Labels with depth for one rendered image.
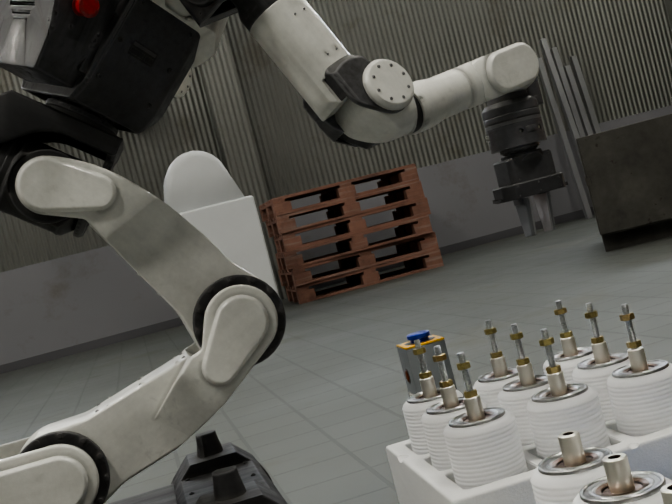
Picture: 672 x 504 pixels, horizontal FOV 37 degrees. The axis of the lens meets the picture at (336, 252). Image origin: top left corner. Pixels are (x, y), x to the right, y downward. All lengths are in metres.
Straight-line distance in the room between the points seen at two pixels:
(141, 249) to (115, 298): 8.10
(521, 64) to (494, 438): 0.58
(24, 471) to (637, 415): 0.85
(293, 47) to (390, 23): 8.90
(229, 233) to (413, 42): 4.10
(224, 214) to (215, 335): 5.35
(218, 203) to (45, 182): 5.37
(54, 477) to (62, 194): 0.41
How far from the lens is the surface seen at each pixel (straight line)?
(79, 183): 1.52
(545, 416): 1.35
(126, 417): 1.56
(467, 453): 1.31
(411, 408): 1.54
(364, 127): 1.44
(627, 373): 1.40
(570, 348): 1.63
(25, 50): 1.53
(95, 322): 9.65
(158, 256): 1.55
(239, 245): 6.85
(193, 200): 6.88
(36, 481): 1.53
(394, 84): 1.41
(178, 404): 1.54
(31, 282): 9.68
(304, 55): 1.41
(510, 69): 1.56
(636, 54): 11.22
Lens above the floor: 0.54
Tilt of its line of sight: 1 degrees down
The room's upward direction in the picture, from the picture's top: 14 degrees counter-clockwise
